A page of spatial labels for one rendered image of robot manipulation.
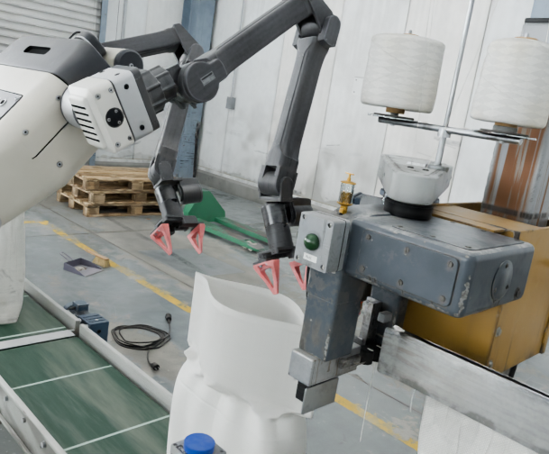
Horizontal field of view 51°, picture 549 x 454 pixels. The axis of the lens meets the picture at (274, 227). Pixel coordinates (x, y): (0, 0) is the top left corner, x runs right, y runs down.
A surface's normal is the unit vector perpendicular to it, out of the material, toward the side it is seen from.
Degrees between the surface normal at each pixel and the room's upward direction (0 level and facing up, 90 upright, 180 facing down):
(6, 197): 115
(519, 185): 90
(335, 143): 90
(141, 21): 90
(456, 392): 90
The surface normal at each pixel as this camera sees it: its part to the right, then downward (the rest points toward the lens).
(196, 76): 0.64, 0.12
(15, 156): 0.25, 0.64
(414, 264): -0.71, 0.04
